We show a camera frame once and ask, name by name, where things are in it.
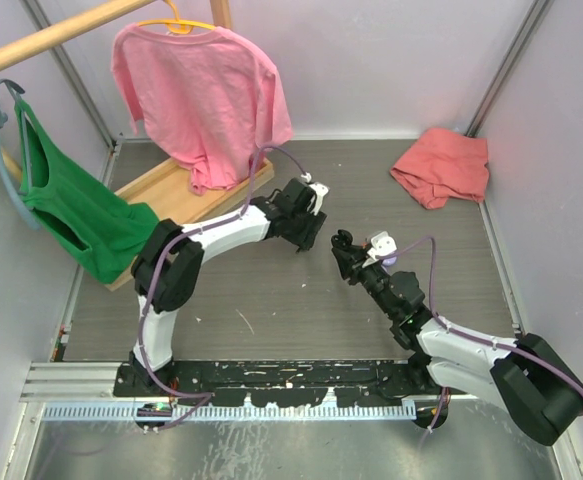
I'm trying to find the grey-blue clothes hanger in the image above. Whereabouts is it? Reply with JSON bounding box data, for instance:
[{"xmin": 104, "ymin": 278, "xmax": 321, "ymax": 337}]
[{"xmin": 0, "ymin": 78, "xmax": 41, "ymax": 230}]

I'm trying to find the lilac earbud charging case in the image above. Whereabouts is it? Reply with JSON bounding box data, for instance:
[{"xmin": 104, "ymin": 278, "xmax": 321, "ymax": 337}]
[{"xmin": 382, "ymin": 256, "xmax": 397, "ymax": 267}]

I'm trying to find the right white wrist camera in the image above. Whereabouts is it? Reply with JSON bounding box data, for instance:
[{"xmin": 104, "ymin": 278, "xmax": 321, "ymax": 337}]
[{"xmin": 364, "ymin": 231, "xmax": 398, "ymax": 267}]

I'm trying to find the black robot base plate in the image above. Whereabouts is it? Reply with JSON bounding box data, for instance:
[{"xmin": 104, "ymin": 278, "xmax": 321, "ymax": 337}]
[{"xmin": 115, "ymin": 358, "xmax": 467, "ymax": 409}]

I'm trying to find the orange clothes hanger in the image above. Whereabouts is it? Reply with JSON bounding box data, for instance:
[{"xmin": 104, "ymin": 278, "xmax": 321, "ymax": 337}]
[{"xmin": 137, "ymin": 0, "xmax": 215, "ymax": 35}]

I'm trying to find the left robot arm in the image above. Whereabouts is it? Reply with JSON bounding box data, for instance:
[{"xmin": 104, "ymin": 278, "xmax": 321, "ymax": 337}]
[{"xmin": 131, "ymin": 178, "xmax": 329, "ymax": 396}]

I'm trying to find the wooden clothes rack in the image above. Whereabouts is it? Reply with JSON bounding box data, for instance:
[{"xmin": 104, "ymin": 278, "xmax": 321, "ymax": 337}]
[{"xmin": 0, "ymin": 0, "xmax": 276, "ymax": 294}]

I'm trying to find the white slotted cable duct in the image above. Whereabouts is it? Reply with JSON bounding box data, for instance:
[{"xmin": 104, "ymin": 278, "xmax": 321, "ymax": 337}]
[{"xmin": 42, "ymin": 400, "xmax": 417, "ymax": 423}]

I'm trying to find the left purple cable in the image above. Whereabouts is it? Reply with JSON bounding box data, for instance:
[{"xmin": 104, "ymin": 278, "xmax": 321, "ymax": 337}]
[{"xmin": 137, "ymin": 144, "xmax": 312, "ymax": 431}]

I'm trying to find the green tank top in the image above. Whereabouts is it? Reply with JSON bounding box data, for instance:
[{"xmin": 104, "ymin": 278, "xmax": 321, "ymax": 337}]
[{"xmin": 14, "ymin": 99, "xmax": 159, "ymax": 284}]

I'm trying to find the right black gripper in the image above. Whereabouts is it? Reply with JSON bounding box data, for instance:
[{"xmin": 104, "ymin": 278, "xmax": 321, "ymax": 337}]
[{"xmin": 332, "ymin": 242, "xmax": 397, "ymax": 320}]

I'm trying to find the pink t-shirt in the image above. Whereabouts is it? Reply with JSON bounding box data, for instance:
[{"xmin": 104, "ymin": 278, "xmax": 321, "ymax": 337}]
[{"xmin": 111, "ymin": 24, "xmax": 294, "ymax": 195}]

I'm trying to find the salmon folded cloth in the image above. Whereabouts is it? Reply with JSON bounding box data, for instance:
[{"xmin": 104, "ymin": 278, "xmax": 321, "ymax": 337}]
[{"xmin": 390, "ymin": 128, "xmax": 489, "ymax": 210}]

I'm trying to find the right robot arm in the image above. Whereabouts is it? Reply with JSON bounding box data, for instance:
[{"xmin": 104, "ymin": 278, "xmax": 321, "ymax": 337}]
[{"xmin": 331, "ymin": 230, "xmax": 583, "ymax": 446}]

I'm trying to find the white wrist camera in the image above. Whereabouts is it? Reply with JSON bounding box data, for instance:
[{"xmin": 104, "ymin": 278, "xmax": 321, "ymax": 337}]
[
  {"xmin": 300, "ymin": 172, "xmax": 330, "ymax": 216},
  {"xmin": 364, "ymin": 231, "xmax": 398, "ymax": 267}
]

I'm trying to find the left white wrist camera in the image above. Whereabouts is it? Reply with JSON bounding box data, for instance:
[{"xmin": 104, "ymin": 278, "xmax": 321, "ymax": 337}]
[{"xmin": 300, "ymin": 172, "xmax": 330, "ymax": 216}]

